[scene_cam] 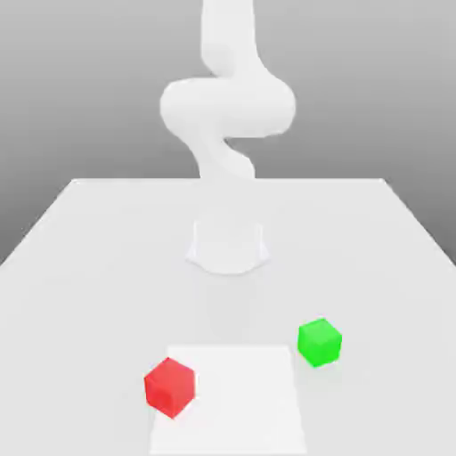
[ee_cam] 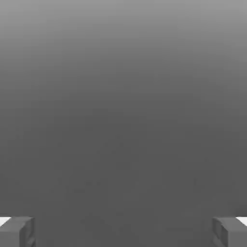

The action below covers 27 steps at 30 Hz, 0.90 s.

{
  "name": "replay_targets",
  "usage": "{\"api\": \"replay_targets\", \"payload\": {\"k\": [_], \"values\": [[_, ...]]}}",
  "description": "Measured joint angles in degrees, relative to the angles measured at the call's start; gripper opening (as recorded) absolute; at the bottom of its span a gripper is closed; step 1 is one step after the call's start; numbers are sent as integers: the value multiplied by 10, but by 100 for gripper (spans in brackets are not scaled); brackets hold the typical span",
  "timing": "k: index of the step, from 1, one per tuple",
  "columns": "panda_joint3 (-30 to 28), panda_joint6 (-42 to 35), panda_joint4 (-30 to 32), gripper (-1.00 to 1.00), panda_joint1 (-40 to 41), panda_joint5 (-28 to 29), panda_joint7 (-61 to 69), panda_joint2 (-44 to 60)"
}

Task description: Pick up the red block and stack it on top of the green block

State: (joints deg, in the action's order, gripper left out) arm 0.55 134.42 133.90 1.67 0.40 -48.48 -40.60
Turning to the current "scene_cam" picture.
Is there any small green cube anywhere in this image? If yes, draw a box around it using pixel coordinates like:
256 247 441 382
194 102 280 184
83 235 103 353
297 317 344 369

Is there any small red cube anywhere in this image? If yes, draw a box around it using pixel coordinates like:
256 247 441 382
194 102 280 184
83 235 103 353
143 356 197 420

